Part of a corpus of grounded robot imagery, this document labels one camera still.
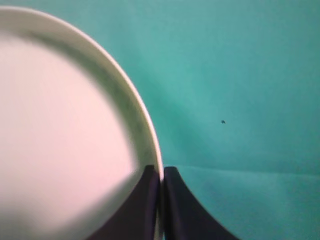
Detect cream round plastic plate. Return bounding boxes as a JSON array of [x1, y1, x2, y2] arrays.
[[0, 6, 164, 240]]

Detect green cloth table cover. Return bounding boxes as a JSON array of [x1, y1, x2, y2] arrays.
[[11, 0, 320, 240]]

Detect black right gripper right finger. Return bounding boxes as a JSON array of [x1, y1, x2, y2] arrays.
[[163, 166, 237, 240]]

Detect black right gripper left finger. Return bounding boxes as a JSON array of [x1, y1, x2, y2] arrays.
[[88, 165, 160, 240]]

